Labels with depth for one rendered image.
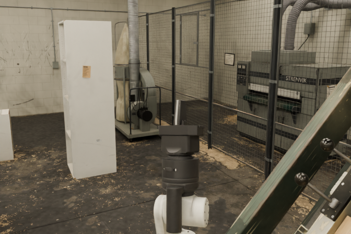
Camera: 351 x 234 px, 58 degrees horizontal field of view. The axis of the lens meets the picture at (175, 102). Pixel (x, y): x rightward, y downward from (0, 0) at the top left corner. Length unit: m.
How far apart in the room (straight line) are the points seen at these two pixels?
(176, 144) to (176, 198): 0.12
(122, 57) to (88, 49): 2.27
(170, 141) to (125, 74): 5.62
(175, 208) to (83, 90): 3.56
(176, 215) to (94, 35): 3.61
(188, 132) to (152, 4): 8.57
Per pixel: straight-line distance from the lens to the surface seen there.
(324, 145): 0.96
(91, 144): 4.36
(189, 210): 0.74
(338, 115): 1.21
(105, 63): 4.21
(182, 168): 0.72
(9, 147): 5.49
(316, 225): 1.01
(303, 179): 0.94
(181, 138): 0.72
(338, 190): 1.01
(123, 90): 6.50
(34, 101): 8.61
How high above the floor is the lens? 1.78
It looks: 11 degrees down
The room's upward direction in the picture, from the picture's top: straight up
